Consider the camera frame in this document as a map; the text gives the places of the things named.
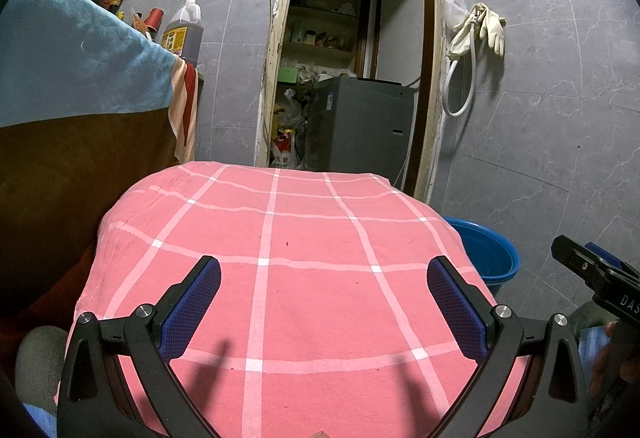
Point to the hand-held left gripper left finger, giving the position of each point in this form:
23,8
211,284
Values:
192,308

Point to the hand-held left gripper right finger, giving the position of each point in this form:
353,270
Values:
455,308

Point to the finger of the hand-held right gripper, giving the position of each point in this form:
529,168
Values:
575,260
610,258

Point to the blue plastic bucket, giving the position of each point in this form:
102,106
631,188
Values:
485,248

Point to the person's right hand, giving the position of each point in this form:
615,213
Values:
599,368

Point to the person's grey trouser leg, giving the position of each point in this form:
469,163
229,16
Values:
40,363
585,315

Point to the blue cloth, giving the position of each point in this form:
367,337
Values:
592,345

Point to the pink checked blanket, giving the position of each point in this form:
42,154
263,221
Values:
300,293

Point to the brown cabinet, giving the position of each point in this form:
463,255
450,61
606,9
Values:
60,193

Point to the red white bag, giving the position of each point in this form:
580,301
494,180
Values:
282,148

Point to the grey washing machine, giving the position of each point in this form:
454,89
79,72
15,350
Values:
355,128

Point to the clear plastic bags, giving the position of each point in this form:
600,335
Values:
295,111

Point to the cream rubber glove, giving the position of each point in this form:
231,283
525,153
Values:
461,38
495,31

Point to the green box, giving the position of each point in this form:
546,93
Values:
288,74

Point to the large cooking oil bottle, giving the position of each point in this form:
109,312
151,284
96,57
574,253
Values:
182,36

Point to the light blue towel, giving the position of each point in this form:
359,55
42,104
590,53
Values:
75,58

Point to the orange seasoning packet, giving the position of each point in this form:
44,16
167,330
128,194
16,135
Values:
142,26

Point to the red paper cup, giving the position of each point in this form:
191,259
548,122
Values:
155,18

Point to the wooden shelf unit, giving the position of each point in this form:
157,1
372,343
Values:
325,46

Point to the wooden door frame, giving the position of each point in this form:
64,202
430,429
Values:
270,68

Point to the clear wall plastic bag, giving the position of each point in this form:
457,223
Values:
455,3

